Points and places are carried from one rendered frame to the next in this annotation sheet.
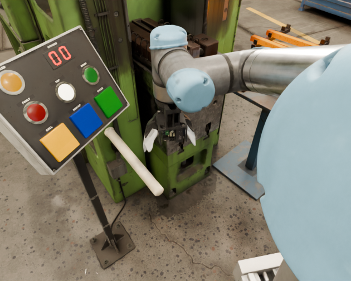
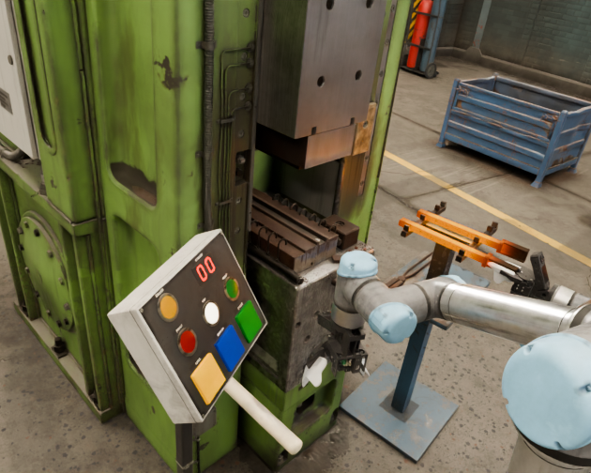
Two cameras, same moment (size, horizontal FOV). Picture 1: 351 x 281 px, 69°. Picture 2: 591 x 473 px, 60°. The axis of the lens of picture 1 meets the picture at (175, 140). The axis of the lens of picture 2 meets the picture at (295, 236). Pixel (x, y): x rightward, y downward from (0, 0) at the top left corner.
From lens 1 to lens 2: 0.54 m
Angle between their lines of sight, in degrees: 17
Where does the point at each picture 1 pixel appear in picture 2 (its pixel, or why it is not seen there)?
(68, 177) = (88, 440)
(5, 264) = not seen: outside the picture
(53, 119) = (201, 348)
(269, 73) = (470, 312)
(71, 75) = (215, 291)
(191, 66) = (394, 299)
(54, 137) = (204, 372)
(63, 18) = (181, 211)
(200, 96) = (405, 328)
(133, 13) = not seen: hidden behind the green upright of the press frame
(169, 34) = (363, 264)
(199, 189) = (324, 450)
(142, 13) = not seen: hidden behind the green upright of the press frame
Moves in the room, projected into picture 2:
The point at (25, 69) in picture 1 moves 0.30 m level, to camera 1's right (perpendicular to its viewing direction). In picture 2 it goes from (178, 290) to (322, 289)
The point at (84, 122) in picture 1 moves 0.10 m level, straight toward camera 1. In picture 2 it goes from (229, 350) to (250, 380)
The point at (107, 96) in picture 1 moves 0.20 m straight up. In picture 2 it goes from (248, 313) to (252, 243)
